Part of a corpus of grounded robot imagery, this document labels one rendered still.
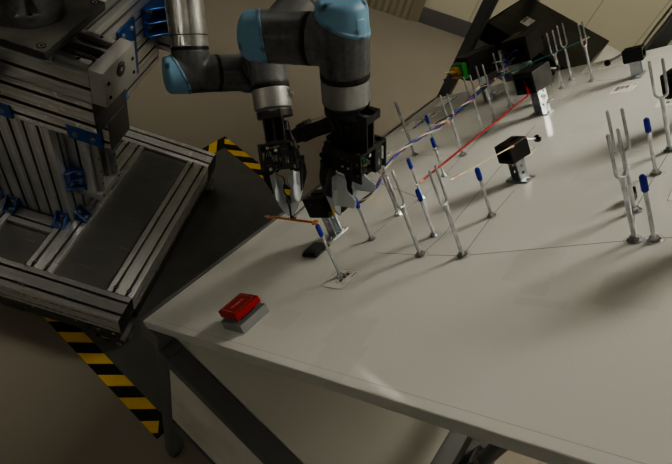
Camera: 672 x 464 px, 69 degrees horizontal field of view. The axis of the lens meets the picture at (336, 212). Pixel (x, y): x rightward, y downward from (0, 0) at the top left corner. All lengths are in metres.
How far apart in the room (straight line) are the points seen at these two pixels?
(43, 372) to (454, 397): 1.65
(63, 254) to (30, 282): 0.13
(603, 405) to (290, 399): 0.70
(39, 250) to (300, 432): 1.22
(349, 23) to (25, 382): 1.64
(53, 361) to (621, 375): 1.78
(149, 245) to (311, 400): 1.04
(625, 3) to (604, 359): 3.84
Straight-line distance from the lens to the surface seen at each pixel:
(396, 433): 1.10
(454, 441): 1.15
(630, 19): 4.33
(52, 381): 1.98
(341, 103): 0.74
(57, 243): 1.97
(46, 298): 1.86
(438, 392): 0.54
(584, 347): 0.55
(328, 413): 1.07
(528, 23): 1.83
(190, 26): 1.05
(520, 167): 0.90
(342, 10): 0.69
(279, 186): 1.01
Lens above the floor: 1.80
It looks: 48 degrees down
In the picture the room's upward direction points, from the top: 20 degrees clockwise
